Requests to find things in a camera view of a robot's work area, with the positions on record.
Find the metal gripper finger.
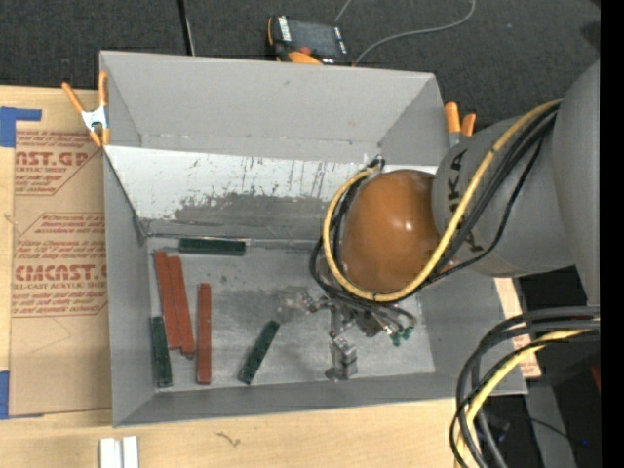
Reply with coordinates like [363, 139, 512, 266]
[325, 334, 361, 383]
[298, 289, 333, 316]

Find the dark green flat block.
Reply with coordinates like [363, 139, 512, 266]
[149, 315, 175, 389]
[177, 237, 248, 256]
[237, 319, 282, 386]

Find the red-brown flat block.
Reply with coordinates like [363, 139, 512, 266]
[152, 250, 182, 351]
[195, 282, 214, 386]
[167, 254, 197, 358]

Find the grey metal bin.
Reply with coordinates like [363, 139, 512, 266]
[98, 50, 528, 428]

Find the brown cardboard board red print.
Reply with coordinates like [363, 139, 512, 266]
[0, 84, 114, 421]

